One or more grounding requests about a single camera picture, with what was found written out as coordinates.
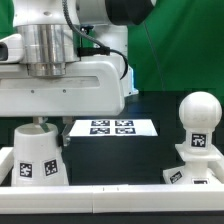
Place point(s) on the white lamp bulb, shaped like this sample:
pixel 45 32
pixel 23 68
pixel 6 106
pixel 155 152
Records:
pixel 200 112

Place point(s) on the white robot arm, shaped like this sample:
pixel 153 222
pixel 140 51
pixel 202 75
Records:
pixel 68 59

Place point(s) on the white lamp base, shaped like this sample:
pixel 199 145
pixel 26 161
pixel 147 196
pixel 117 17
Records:
pixel 205 168

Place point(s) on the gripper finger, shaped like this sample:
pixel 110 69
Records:
pixel 64 136
pixel 41 121

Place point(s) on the white marker sheet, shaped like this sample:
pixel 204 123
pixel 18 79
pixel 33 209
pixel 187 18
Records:
pixel 113 127

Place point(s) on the white left rail block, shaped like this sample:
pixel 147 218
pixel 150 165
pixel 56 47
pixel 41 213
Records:
pixel 6 162

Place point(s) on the white lamp shade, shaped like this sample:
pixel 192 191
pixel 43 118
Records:
pixel 37 157

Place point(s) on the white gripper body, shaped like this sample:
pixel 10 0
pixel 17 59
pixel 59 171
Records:
pixel 87 89

